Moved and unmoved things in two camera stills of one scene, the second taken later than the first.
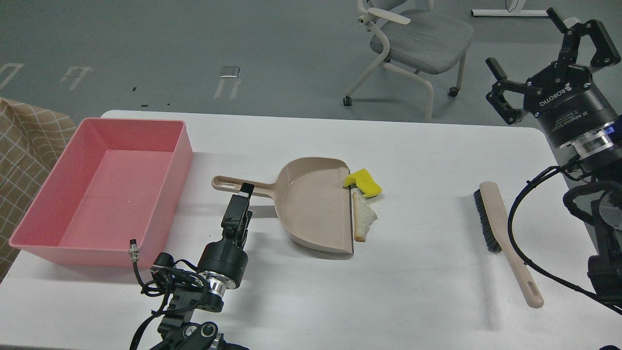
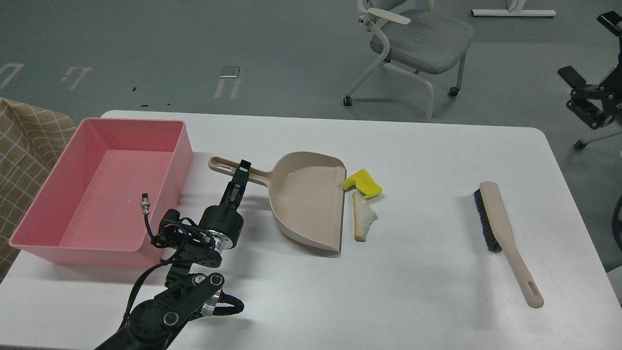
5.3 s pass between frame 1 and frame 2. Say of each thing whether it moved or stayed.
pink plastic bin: stayed
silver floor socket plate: stayed
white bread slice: stayed
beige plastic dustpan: moved
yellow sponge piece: stayed
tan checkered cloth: stayed
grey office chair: stayed
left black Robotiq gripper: moved
